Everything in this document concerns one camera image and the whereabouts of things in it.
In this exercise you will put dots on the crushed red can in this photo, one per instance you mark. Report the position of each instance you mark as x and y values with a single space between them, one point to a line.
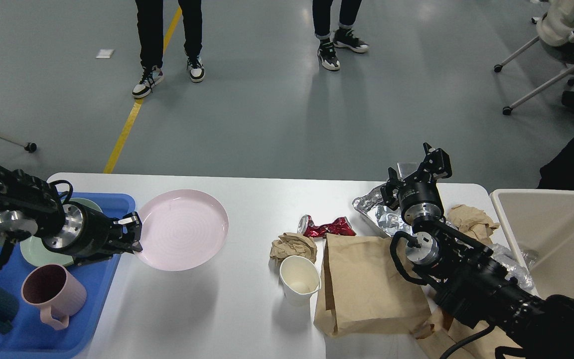
340 226

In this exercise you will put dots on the clear plastic wrap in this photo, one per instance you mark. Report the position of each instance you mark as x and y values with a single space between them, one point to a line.
504 256

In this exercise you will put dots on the pink plate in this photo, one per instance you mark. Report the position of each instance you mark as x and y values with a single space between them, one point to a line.
181 229

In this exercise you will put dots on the white office chair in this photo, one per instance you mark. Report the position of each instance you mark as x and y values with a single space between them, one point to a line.
555 32

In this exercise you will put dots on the green plate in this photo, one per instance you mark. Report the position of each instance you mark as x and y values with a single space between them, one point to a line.
37 255

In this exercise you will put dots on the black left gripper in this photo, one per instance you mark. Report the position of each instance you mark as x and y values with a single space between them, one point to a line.
89 236

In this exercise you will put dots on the person in black trousers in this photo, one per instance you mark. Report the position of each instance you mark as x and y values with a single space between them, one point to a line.
151 37

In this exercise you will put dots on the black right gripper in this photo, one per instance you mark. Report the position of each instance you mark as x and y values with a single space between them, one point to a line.
419 200

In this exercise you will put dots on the brown paper bag lower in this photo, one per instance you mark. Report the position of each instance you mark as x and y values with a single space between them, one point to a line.
440 331

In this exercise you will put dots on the brown paper bag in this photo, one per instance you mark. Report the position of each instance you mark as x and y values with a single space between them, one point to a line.
440 331
362 291

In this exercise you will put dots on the crumpled brown paper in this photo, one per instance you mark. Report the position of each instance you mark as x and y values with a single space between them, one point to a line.
473 222

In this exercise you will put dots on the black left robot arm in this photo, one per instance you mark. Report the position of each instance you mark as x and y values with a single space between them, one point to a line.
30 206

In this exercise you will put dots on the crumpled brown paper ball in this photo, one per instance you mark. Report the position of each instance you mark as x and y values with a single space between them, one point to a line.
289 244

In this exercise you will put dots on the pink mug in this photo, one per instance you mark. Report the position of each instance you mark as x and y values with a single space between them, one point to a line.
56 293

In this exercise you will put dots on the chair leg with caster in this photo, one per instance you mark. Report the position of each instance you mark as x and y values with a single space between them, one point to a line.
30 147

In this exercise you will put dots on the person with black sneakers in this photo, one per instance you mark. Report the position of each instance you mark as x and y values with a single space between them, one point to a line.
344 36

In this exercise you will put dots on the beige plastic bin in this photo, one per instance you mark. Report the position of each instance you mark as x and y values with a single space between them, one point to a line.
539 228

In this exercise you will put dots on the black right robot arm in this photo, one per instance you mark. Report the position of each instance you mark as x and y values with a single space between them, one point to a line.
470 285

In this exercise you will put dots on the white paper cup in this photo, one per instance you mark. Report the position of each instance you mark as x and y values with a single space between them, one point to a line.
300 279

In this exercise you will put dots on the blue plastic tray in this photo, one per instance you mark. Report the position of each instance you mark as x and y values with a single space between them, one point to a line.
30 338

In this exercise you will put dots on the crumpled aluminium foil tray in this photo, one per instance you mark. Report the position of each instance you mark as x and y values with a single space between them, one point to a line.
387 220

